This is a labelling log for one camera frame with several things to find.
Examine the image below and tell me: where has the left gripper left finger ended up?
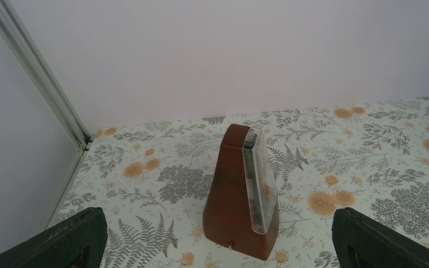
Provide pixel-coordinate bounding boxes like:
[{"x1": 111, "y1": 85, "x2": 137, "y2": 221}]
[{"x1": 0, "y1": 207, "x2": 108, "y2": 267}]

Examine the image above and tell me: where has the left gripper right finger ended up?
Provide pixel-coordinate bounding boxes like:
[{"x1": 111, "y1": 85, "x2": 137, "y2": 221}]
[{"x1": 332, "y1": 207, "x2": 429, "y2": 268}]

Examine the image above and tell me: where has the clear plastic metronome cover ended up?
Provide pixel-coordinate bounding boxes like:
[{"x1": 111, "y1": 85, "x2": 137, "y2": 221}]
[{"x1": 242, "y1": 127, "x2": 277, "y2": 235}]

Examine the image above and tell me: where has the brown wooden metronome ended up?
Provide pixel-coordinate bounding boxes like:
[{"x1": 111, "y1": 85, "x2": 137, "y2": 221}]
[{"x1": 202, "y1": 124, "x2": 279, "y2": 260}]

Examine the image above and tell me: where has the floral patterned table mat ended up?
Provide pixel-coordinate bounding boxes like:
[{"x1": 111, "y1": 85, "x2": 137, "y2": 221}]
[{"x1": 56, "y1": 97, "x2": 429, "y2": 267}]

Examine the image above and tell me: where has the aluminium rail frame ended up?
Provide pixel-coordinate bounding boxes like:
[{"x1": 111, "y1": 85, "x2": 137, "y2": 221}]
[{"x1": 0, "y1": 1, "x2": 93, "y2": 228}]

